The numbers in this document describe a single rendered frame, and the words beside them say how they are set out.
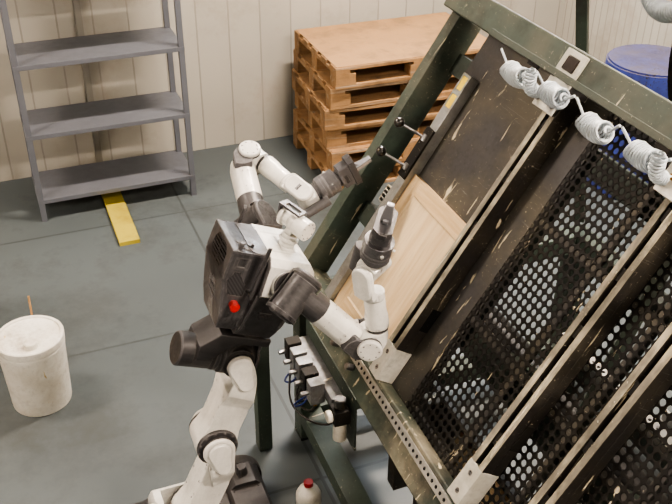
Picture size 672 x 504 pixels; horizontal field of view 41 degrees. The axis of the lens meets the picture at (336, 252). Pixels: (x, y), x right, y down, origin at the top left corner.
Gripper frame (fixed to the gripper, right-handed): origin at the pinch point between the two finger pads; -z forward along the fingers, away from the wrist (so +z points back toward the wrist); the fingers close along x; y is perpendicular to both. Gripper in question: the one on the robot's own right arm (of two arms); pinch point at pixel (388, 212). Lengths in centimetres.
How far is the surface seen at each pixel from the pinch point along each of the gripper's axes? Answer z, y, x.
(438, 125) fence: 20, 8, 74
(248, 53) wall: 188, -122, 330
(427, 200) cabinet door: 36, 12, 53
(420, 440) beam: 64, 29, -24
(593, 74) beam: -32, 44, 44
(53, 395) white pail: 190, -120, 31
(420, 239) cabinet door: 44, 13, 41
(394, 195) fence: 45, 1, 61
